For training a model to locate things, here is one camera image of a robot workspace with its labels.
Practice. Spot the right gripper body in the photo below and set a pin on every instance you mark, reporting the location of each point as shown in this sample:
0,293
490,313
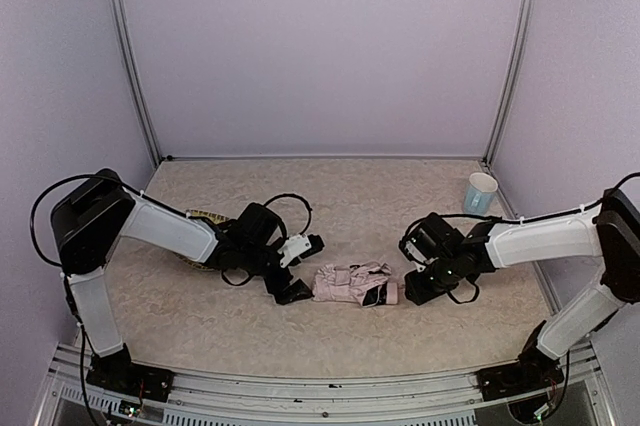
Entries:
420,286

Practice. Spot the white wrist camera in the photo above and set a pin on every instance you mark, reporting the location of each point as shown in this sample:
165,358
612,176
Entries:
292,248
411,246

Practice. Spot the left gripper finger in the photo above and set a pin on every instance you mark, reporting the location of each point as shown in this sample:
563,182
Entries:
316,246
297,291

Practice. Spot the front aluminium rail base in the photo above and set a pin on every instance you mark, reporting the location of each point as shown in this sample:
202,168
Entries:
203,398

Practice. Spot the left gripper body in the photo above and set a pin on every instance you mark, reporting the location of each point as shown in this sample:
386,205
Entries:
279,283

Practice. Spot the right aluminium frame post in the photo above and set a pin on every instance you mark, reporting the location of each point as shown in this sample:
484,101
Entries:
517,53

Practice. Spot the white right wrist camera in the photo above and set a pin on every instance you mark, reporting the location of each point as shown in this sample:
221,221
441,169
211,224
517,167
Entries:
411,246

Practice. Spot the light blue mug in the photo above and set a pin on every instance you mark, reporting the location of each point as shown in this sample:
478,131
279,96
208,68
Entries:
479,195

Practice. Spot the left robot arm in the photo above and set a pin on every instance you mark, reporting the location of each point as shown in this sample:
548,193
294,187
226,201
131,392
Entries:
89,222

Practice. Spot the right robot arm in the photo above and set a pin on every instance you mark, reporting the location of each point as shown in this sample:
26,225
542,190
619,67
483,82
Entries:
607,228

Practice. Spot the woven bamboo tray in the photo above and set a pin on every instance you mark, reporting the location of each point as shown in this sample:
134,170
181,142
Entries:
214,218

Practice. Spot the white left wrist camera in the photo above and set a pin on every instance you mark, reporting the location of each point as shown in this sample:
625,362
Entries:
292,248

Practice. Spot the left aluminium frame post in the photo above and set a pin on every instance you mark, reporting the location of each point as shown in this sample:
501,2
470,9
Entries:
118,11

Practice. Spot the pink folding umbrella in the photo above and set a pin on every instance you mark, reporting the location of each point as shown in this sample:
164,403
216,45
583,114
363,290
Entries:
369,284

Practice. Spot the aluminium frame post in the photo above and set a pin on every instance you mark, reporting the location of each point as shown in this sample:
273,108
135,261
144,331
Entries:
517,53
118,11

